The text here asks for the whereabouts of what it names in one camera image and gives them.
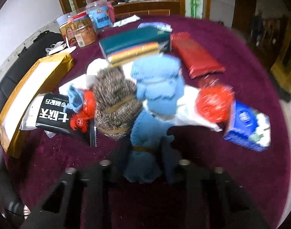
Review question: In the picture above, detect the white plastic bag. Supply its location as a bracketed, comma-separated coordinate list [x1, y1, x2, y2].
[58, 58, 222, 132]

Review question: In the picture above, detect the light blue knitted cloth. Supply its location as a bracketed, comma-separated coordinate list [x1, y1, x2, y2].
[124, 110, 179, 184]

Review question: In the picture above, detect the red plastic bag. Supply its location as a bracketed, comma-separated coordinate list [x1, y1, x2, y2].
[195, 75, 234, 123]

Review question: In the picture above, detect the blue tissue pack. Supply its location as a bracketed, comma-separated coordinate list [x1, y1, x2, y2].
[223, 100, 271, 152]

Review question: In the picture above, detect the small red bag bundle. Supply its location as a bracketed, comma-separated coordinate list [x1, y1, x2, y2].
[70, 89, 96, 133]

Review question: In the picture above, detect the brown speckled knitted cloth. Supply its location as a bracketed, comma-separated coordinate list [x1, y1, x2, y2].
[92, 67, 143, 140]

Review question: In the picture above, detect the black snack packet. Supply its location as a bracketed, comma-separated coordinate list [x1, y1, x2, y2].
[19, 93, 97, 147]

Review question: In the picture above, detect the light blue knitted bundle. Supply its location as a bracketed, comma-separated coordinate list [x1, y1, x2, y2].
[130, 54, 185, 116]

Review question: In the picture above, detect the red foil pouch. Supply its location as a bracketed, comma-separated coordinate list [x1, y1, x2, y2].
[170, 32, 226, 79]

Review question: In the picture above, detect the colored paper stack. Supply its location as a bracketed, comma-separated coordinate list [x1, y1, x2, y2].
[107, 42, 160, 67]

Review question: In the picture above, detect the teal facial tissue box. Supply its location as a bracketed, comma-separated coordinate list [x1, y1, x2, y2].
[99, 26, 171, 58]

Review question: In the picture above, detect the blue white wipes packet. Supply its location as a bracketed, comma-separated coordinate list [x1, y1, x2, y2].
[138, 22, 173, 33]

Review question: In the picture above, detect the yellow tray box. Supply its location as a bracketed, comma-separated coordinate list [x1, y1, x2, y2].
[0, 52, 74, 158]

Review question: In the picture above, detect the white paper packet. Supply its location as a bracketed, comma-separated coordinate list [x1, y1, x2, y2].
[113, 15, 140, 27]

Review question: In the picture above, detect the wooden sideboard cabinet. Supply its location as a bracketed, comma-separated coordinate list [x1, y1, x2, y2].
[113, 0, 185, 20]

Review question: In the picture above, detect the brown label jar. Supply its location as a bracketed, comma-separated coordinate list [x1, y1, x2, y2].
[68, 11, 97, 48]

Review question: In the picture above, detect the black leather sofa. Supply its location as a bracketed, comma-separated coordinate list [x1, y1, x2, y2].
[0, 31, 62, 113]

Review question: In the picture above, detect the blue label plastic jar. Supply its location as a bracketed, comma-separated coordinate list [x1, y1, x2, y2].
[86, 0, 112, 33]

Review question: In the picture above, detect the red lid snack jar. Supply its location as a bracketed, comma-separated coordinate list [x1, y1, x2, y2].
[56, 13, 77, 48]

